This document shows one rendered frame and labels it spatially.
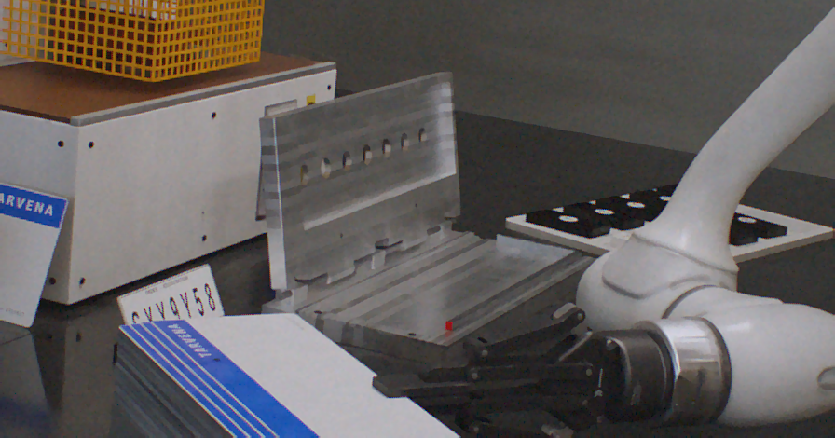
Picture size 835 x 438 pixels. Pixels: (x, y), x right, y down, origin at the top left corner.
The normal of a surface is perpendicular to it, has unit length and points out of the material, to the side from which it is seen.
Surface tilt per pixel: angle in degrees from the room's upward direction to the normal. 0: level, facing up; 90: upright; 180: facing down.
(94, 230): 90
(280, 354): 0
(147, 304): 65
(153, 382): 90
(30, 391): 0
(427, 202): 79
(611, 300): 69
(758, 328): 31
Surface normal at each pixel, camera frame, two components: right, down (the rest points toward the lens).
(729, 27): -0.41, 0.17
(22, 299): -0.41, -0.21
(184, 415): -0.88, 0.01
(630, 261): -0.79, -0.40
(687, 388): 0.46, 0.25
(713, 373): 0.47, -0.09
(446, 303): 0.10, -0.97
